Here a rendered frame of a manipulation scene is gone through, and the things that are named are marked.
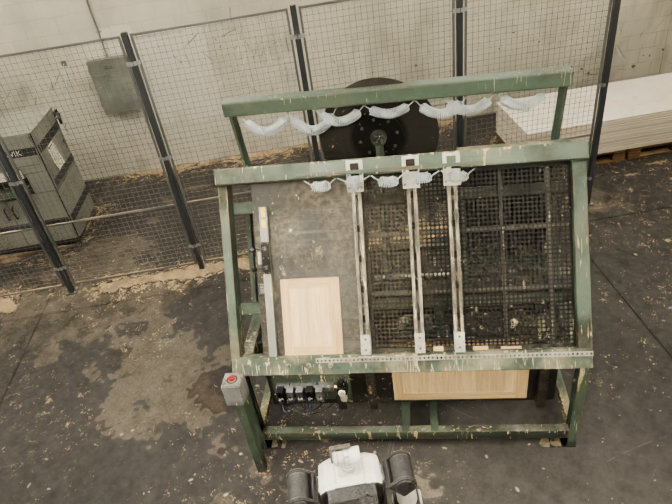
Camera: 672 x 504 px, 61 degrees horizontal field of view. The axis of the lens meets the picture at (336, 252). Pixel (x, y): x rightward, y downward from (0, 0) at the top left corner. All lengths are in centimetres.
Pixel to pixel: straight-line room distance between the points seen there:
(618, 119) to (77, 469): 637
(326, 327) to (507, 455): 154
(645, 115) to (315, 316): 502
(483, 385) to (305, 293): 139
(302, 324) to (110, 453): 194
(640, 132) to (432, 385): 451
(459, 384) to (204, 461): 191
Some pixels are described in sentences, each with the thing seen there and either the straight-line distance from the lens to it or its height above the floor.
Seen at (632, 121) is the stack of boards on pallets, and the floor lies 49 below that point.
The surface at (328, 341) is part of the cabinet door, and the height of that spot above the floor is 96.
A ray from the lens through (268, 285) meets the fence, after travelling 361.
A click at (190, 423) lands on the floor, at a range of 474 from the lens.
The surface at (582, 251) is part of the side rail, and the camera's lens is 359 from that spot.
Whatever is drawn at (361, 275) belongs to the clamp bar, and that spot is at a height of 132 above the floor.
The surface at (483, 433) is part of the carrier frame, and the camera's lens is 413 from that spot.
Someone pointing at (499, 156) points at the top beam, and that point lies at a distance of 344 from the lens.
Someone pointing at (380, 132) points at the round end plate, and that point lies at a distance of 385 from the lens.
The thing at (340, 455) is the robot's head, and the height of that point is 147.
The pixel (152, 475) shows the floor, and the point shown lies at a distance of 457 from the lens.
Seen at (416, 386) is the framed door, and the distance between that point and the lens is 407.
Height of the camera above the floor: 348
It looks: 36 degrees down
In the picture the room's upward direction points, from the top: 9 degrees counter-clockwise
